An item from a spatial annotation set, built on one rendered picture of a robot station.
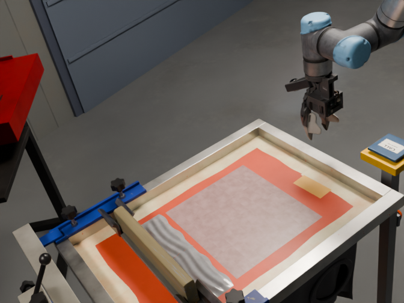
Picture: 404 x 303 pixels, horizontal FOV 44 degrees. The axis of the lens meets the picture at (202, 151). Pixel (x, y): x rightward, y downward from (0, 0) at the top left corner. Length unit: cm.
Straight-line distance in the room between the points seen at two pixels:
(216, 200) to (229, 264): 25
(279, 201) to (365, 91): 240
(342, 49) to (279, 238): 51
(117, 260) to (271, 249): 42
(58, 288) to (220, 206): 50
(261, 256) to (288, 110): 239
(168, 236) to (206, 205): 16
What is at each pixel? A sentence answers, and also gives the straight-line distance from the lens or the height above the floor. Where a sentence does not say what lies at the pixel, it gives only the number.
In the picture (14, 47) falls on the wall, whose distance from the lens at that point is 381.
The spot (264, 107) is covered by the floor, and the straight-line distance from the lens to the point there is 368.
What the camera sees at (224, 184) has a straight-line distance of 154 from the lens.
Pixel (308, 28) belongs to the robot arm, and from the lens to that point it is 129.
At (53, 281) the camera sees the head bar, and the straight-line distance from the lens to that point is 132.
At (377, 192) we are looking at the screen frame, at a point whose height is 99.
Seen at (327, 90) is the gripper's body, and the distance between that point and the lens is 136.
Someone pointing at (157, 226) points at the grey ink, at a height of 96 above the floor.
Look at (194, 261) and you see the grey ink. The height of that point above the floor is 96.
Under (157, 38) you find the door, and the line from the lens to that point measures 460.
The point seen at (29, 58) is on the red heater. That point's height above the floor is 110.
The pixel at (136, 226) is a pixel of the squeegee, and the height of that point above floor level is 106.
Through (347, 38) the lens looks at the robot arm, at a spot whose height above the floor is 141.
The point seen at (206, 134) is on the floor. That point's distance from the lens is 349.
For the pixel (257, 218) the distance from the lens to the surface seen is 141.
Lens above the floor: 194
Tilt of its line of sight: 35 degrees down
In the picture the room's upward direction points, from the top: 13 degrees counter-clockwise
